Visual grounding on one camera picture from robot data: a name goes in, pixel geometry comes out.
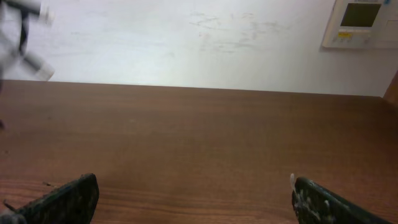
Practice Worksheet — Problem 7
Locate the white wall thermostat panel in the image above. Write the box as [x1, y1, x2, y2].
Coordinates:
[322, 0, 397, 49]

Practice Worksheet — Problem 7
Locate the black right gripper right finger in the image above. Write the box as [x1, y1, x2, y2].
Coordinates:
[291, 176, 391, 224]

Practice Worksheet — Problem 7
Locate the thin black usb cable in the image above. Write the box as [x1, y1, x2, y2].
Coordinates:
[0, 0, 56, 82]

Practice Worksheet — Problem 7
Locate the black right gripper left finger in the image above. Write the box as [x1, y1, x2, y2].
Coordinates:
[19, 173, 100, 224]

